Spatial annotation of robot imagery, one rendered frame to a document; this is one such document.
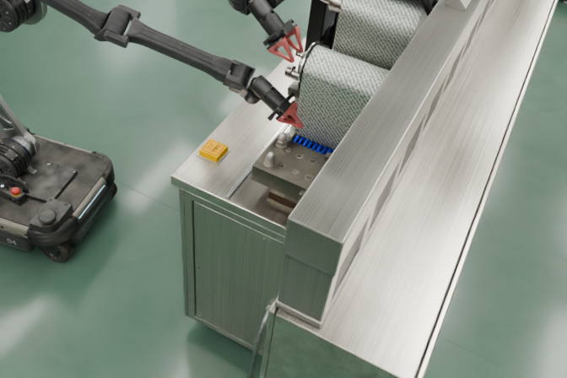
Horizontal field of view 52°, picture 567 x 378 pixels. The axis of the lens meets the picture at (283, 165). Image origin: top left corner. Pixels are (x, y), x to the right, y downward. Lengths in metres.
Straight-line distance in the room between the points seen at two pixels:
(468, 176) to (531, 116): 2.87
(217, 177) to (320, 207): 1.10
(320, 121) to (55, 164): 1.51
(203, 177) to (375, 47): 0.67
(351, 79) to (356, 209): 0.90
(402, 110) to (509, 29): 0.83
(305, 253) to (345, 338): 0.18
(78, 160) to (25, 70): 1.19
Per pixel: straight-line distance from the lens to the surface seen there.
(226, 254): 1.99
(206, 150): 1.91
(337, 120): 1.73
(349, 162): 0.85
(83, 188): 2.78
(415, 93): 1.01
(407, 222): 1.09
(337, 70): 1.66
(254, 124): 2.05
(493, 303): 2.92
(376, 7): 1.81
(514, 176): 3.56
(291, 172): 1.71
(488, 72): 1.54
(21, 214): 2.74
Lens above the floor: 2.23
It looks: 44 degrees down
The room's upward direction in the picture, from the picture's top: 7 degrees clockwise
